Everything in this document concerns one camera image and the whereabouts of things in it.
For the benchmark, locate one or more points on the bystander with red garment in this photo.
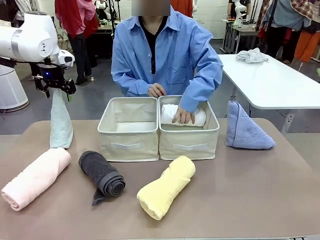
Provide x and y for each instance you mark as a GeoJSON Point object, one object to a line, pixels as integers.
{"type": "Point", "coordinates": [75, 17]}

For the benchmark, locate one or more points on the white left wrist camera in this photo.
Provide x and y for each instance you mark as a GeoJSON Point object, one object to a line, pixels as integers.
{"type": "Point", "coordinates": [65, 58]}

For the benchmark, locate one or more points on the white power socket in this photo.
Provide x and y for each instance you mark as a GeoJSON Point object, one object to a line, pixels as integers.
{"type": "Point", "coordinates": [290, 118]}

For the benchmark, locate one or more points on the crumpled white cloth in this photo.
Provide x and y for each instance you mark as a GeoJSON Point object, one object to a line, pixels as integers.
{"type": "Point", "coordinates": [251, 56]}

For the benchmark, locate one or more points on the white cylindrical pedestal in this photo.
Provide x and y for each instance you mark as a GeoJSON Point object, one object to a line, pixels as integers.
{"type": "Point", "coordinates": [10, 90]}

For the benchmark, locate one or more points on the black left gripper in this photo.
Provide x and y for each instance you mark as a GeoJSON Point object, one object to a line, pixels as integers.
{"type": "Point", "coordinates": [51, 75]}

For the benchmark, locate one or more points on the person's left forearm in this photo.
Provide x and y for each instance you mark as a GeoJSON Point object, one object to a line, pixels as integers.
{"type": "Point", "coordinates": [200, 92]}

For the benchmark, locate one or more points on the grey background desk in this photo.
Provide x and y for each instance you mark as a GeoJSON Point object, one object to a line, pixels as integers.
{"type": "Point", "coordinates": [237, 32]}

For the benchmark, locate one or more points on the pink towel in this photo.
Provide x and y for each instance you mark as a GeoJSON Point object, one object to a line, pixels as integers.
{"type": "Point", "coordinates": [35, 177]}

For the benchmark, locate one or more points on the bystander in orange trousers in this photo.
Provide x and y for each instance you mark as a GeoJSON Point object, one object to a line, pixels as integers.
{"type": "Point", "coordinates": [306, 45]}

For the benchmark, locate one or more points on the person's left hand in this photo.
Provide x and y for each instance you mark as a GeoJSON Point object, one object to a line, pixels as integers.
{"type": "Point", "coordinates": [184, 117]}

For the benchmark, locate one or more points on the beige fabric storage box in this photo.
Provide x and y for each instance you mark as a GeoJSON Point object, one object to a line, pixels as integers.
{"type": "Point", "coordinates": [190, 147]}
{"type": "Point", "coordinates": [127, 147]}

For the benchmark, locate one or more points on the blue cone-folded towel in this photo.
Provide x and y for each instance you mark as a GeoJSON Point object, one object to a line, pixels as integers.
{"type": "Point", "coordinates": [245, 132]}

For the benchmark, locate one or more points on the dark grey towel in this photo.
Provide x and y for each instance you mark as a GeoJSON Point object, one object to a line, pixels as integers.
{"type": "Point", "coordinates": [100, 172]}

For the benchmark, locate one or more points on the person's right hand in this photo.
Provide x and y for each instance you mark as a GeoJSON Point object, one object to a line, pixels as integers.
{"type": "Point", "coordinates": [157, 90]}

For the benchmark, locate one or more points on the mint green cone-folded towel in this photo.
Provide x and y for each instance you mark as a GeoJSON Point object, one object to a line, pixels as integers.
{"type": "Point", "coordinates": [61, 125]}

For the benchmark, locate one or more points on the yellow towel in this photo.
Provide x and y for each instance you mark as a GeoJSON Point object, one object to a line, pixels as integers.
{"type": "Point", "coordinates": [165, 190]}

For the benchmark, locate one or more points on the bystander in plaid shirt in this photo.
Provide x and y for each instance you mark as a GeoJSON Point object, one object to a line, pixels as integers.
{"type": "Point", "coordinates": [282, 15]}

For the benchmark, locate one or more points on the white towel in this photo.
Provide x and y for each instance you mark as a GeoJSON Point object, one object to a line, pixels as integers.
{"type": "Point", "coordinates": [167, 115]}

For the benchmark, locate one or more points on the person in blue shirt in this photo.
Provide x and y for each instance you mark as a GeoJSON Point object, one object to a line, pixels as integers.
{"type": "Point", "coordinates": [170, 50]}

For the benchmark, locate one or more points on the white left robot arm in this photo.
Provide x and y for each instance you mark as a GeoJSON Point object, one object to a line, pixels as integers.
{"type": "Point", "coordinates": [30, 32]}

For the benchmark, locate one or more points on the person's right forearm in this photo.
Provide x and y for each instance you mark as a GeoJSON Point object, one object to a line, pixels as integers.
{"type": "Point", "coordinates": [132, 86]}

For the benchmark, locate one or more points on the orange hanging garment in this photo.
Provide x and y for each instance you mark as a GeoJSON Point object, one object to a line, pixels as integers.
{"type": "Point", "coordinates": [181, 7]}

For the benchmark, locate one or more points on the white side table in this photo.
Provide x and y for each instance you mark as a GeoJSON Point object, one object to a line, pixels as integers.
{"type": "Point", "coordinates": [275, 82]}

